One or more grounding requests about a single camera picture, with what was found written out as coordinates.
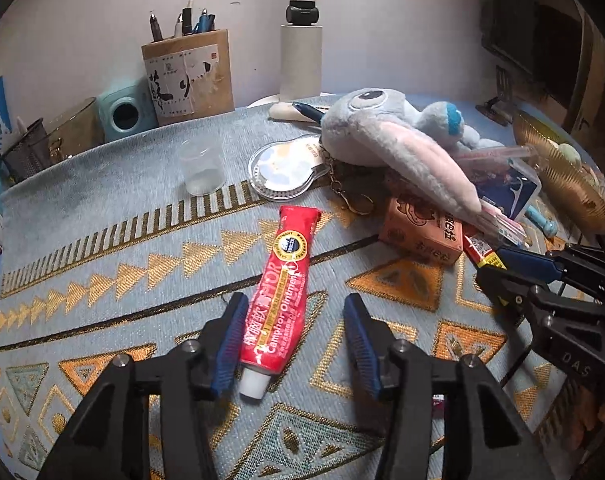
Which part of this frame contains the blue patterned table mat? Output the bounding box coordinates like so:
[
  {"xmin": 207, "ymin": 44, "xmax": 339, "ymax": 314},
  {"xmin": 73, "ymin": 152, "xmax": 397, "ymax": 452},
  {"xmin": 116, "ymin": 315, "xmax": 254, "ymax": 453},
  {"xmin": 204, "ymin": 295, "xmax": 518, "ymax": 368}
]
[{"xmin": 0, "ymin": 107, "xmax": 578, "ymax": 479}]

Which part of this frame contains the clear plastic cup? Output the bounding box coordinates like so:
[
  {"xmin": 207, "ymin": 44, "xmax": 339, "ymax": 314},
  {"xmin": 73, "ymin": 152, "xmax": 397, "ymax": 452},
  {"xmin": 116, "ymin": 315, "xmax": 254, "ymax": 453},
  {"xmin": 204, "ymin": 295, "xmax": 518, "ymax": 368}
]
[{"xmin": 178, "ymin": 136, "xmax": 225, "ymax": 196}]

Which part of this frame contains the white desk lamp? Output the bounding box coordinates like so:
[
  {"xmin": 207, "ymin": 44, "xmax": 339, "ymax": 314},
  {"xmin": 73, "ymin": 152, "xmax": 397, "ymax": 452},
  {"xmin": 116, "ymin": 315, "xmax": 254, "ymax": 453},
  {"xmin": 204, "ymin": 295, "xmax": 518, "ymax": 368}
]
[{"xmin": 250, "ymin": 0, "xmax": 323, "ymax": 107}]

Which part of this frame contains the brown pen holder box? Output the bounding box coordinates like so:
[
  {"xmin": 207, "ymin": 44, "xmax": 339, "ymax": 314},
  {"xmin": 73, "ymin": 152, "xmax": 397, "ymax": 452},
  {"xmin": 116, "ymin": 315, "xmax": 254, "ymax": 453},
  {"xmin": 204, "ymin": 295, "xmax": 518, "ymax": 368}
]
[{"xmin": 141, "ymin": 29, "xmax": 235, "ymax": 126}]

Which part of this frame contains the orange medicine box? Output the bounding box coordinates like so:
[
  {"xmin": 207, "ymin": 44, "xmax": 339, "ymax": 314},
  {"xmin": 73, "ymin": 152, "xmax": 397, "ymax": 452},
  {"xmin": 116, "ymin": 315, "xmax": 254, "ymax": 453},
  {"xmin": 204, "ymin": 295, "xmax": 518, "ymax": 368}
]
[{"xmin": 379, "ymin": 194, "xmax": 463, "ymax": 266}]

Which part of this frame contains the grey bunny plush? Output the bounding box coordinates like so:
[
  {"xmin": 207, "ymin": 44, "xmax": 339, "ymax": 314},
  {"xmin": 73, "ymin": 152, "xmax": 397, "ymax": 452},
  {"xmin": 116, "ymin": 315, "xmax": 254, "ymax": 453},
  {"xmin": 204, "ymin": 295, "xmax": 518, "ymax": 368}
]
[{"xmin": 321, "ymin": 88, "xmax": 502, "ymax": 222}]

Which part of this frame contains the teal mini printer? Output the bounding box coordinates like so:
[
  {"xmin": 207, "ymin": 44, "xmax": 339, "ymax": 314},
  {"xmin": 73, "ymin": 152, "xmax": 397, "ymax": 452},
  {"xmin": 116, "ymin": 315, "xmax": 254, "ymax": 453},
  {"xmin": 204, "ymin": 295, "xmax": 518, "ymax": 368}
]
[{"xmin": 96, "ymin": 79, "xmax": 158, "ymax": 142}]

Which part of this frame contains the round keychain mirror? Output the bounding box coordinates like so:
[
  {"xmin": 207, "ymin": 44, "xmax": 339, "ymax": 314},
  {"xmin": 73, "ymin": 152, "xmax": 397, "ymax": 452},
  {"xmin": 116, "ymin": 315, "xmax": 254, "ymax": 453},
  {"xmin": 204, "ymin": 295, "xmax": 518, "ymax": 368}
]
[{"xmin": 248, "ymin": 134, "xmax": 329, "ymax": 202}]

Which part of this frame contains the red ointment tube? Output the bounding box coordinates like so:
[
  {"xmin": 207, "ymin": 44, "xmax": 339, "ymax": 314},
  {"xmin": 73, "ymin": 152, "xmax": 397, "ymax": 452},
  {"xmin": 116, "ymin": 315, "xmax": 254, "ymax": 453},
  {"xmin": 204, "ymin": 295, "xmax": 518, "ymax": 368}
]
[{"xmin": 240, "ymin": 206, "xmax": 322, "ymax": 400}]

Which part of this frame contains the blue cotton swab box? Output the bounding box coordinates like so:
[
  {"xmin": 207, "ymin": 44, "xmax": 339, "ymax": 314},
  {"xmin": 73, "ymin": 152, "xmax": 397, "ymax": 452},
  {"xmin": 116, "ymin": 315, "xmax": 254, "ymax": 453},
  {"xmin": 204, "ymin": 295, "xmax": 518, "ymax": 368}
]
[{"xmin": 468, "ymin": 158, "xmax": 542, "ymax": 221}]

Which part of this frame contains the black phone stand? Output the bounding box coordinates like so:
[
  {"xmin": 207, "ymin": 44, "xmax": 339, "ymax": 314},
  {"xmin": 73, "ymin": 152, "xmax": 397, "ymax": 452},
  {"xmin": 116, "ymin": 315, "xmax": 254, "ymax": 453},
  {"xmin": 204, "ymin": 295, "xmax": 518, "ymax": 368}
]
[{"xmin": 476, "ymin": 65, "xmax": 514, "ymax": 127}]

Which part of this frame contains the black mesh basket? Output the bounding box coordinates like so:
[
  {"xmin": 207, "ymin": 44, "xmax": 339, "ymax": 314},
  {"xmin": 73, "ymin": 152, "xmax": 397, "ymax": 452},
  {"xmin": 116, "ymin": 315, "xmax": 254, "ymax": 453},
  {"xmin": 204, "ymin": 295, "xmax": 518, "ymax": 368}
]
[{"xmin": 1, "ymin": 118, "xmax": 52, "ymax": 183}]

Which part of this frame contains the glass container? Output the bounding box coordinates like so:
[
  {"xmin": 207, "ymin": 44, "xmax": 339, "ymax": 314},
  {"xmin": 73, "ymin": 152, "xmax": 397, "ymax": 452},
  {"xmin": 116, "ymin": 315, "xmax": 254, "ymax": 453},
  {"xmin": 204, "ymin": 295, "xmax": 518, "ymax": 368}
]
[{"xmin": 45, "ymin": 96, "xmax": 105, "ymax": 164}]

